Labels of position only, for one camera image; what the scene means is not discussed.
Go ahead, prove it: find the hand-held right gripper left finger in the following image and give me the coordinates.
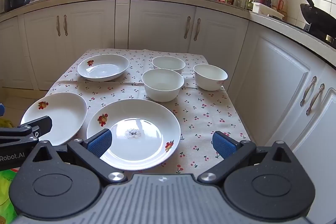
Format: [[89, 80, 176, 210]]
[[33, 129, 128, 185]]

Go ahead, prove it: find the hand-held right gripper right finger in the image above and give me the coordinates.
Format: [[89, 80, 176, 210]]
[[197, 131, 292, 184]]

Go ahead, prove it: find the white fruit print plate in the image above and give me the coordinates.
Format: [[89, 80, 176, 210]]
[[20, 92, 88, 146], [87, 99, 181, 171], [77, 54, 130, 82]]

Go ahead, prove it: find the white bowl pink print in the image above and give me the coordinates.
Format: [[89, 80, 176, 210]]
[[193, 64, 228, 91]]

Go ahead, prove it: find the plain white bowl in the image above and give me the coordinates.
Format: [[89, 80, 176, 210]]
[[141, 68, 185, 103], [151, 56, 186, 75]]

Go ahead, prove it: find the green tissue packet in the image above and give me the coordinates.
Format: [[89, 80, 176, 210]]
[[0, 168, 20, 224]]

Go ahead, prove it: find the cherry print tablecloth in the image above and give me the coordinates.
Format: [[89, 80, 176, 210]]
[[20, 48, 251, 174]]

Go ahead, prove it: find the white kitchen cabinet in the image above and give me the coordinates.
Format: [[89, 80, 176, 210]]
[[0, 0, 336, 219]]

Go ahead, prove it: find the gas stove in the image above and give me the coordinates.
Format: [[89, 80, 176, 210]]
[[302, 25, 336, 50]]

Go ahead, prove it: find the orange oil bottle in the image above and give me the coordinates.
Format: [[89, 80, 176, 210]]
[[278, 0, 288, 17]]

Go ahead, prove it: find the black wok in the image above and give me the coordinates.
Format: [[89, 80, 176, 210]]
[[297, 0, 336, 38]]

